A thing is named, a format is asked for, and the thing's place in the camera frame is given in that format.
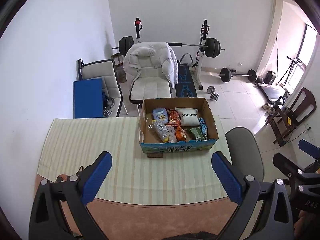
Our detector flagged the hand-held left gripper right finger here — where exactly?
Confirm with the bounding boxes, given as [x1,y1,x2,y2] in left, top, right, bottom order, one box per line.
[211,151,294,240]

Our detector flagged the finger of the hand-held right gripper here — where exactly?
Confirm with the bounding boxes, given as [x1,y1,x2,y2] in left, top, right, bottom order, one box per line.
[299,139,320,159]
[272,152,317,182]

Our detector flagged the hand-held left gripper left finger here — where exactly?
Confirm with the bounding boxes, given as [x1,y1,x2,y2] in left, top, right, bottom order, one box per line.
[29,151,112,240]

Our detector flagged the green packet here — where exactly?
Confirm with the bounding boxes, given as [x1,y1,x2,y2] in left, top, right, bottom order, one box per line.
[186,127,204,142]

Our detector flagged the light blue long packet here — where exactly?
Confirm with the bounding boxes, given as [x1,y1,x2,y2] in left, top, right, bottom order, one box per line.
[199,117,208,140]

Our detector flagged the printed cardboard box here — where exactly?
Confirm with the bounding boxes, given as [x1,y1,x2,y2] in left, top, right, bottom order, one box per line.
[139,98,219,154]

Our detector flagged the orange snack packet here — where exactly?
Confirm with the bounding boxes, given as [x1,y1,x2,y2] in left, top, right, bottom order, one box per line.
[175,125,189,142]

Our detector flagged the white soft pouch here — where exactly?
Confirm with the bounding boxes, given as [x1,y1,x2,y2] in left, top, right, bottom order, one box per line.
[175,107,200,127]

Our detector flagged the clear plastic granule bag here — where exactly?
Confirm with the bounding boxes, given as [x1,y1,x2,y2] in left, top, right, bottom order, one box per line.
[147,119,170,143]

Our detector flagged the red snack packet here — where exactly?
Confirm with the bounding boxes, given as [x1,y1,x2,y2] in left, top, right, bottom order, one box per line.
[166,109,181,126]

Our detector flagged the blue cartoon tissue packet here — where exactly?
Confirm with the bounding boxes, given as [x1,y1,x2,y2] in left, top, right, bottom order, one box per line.
[152,108,168,125]

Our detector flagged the person's right forearm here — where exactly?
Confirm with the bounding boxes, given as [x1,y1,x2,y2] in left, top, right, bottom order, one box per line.
[294,210,320,240]

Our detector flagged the grey green chair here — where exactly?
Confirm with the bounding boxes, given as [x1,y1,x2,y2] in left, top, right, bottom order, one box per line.
[224,127,265,188]

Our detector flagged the dark brown wooden chair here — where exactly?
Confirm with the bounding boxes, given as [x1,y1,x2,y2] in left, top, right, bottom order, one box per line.
[266,87,317,147]

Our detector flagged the black kettlebell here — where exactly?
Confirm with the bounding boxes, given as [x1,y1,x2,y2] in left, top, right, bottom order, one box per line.
[272,96,285,110]

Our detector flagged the grey sloped board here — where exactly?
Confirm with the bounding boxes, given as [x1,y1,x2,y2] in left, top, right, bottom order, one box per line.
[257,83,285,98]

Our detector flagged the person's dark fleece clothing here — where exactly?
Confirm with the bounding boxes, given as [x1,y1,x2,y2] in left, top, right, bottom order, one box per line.
[160,232,218,240]

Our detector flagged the chrome weight plates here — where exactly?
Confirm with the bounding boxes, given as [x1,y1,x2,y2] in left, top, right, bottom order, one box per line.
[102,95,115,117]

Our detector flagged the black box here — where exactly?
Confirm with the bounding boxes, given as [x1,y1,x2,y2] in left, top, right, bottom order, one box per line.
[265,70,277,85]

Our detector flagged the blue foam pad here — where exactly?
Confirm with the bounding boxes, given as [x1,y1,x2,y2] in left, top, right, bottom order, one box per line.
[73,78,104,119]

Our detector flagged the grey exercise stand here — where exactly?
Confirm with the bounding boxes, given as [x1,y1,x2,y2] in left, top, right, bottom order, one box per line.
[277,56,307,88]

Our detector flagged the black resistance band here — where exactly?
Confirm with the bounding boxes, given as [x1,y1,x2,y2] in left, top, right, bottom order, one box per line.
[276,36,280,85]

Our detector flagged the black blue weight bench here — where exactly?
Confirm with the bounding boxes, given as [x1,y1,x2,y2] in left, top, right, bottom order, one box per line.
[175,64,198,98]

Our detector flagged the cream upholstered chair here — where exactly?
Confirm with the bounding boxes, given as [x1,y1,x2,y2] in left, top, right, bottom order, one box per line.
[129,55,173,104]

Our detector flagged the short barbell black plates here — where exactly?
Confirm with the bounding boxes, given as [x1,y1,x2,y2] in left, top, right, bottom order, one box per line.
[219,67,258,83]

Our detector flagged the window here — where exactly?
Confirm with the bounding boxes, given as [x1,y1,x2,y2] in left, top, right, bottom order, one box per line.
[297,24,318,63]

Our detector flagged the white down jacket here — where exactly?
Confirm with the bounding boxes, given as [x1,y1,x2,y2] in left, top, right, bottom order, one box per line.
[122,42,178,89]

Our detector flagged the barbell with black plates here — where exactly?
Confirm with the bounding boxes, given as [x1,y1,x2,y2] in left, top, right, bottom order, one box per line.
[112,36,225,58]

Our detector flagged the white bench press rack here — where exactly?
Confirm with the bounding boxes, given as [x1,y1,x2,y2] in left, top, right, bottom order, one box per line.
[135,17,210,90]

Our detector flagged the white chair black frame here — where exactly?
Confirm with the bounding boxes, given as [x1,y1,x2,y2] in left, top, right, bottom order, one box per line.
[77,59,129,118]

